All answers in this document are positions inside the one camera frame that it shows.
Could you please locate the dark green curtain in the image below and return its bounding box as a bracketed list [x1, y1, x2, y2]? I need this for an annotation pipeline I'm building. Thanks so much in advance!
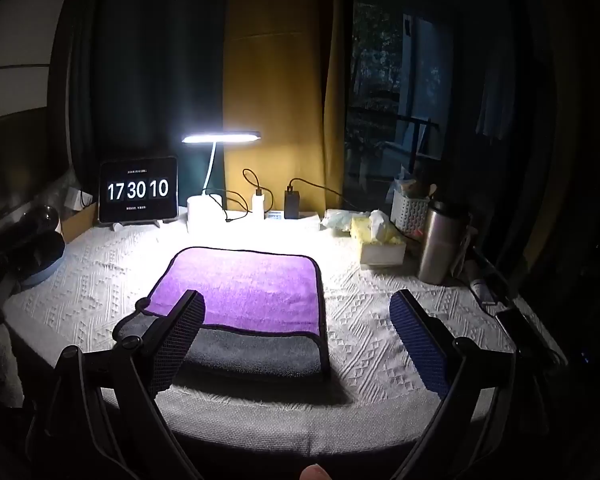
[66, 0, 231, 207]

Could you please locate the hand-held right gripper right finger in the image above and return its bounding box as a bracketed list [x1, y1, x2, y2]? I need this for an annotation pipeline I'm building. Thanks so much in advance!
[389, 288, 576, 480]

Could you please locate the brown cardboard box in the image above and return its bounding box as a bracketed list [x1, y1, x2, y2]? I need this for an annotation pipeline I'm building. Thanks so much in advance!
[59, 187, 101, 245]

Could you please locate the white power strip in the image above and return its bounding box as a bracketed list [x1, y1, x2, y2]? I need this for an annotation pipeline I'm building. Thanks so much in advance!
[264, 209, 322, 224]

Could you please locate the white desk lamp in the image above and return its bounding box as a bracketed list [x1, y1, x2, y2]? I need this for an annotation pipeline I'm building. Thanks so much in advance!
[181, 130, 262, 234]

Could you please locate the white textured tablecloth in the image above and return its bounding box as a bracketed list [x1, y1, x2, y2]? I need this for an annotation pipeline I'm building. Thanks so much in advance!
[2, 204, 567, 457]

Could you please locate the clear plastic wipes packet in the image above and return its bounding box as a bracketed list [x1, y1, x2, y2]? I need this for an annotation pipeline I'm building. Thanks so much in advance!
[321, 208, 377, 234]

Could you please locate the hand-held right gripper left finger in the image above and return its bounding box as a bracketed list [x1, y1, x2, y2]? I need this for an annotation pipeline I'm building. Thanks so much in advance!
[25, 289, 207, 480]

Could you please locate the stainless steel tumbler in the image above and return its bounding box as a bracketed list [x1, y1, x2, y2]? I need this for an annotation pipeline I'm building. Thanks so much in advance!
[417, 199, 470, 286]

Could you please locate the black charger plug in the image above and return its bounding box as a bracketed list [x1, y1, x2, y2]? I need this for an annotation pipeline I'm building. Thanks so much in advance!
[283, 186, 301, 220]

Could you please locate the purple and grey towel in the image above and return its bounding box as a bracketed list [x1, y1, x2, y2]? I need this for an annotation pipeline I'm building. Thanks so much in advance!
[112, 246, 332, 384]

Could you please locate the white tablet stand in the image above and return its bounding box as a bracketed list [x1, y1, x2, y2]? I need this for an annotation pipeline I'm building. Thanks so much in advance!
[110, 217, 164, 231]

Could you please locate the tablet with clock display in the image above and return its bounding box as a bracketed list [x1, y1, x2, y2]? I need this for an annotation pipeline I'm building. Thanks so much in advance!
[98, 155, 180, 224]

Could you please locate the glass balcony door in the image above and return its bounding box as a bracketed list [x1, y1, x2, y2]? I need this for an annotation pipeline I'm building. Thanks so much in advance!
[344, 0, 483, 202]

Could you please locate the black round desk fan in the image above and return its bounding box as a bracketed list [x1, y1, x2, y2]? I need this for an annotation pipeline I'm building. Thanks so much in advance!
[0, 204, 67, 292]

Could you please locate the dark grey curtain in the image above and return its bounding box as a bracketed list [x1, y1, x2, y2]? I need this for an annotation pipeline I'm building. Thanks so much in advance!
[472, 0, 588, 306]

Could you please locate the black charging cable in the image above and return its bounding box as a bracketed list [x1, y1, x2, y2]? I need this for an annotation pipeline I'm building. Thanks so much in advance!
[289, 177, 345, 202]
[207, 168, 262, 223]

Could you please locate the small white tube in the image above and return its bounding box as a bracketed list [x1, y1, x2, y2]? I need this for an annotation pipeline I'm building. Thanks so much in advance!
[469, 279, 498, 307]

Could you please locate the black smartphone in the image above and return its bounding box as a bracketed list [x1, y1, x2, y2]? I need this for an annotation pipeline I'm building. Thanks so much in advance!
[495, 307, 538, 343]

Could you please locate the yellow tissue box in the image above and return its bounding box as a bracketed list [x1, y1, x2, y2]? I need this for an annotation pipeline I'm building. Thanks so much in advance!
[350, 210, 407, 267]

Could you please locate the white slotted plastic basket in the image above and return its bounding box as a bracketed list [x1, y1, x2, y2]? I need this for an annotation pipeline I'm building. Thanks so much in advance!
[390, 176, 438, 242]

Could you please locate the yellow curtain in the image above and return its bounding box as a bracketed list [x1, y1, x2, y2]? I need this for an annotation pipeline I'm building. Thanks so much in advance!
[222, 0, 355, 212]

